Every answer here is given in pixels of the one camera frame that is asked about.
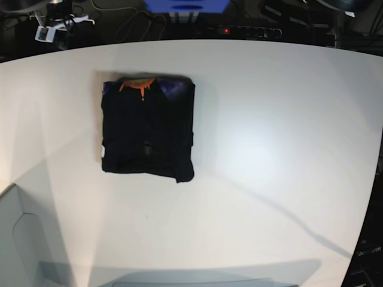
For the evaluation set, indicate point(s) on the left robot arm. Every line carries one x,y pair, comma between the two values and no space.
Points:
351,8

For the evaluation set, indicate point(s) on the black T-shirt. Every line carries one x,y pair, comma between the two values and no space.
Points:
147,126

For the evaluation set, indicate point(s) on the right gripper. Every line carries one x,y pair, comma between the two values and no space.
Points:
51,22

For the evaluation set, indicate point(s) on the white bin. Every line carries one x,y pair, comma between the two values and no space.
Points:
25,255

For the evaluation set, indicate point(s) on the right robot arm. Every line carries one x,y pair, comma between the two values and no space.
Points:
68,7

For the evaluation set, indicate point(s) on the black power strip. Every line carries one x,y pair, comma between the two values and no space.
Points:
248,32

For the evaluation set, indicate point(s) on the blue plastic box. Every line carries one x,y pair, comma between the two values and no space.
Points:
201,6

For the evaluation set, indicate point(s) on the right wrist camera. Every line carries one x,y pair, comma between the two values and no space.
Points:
45,34

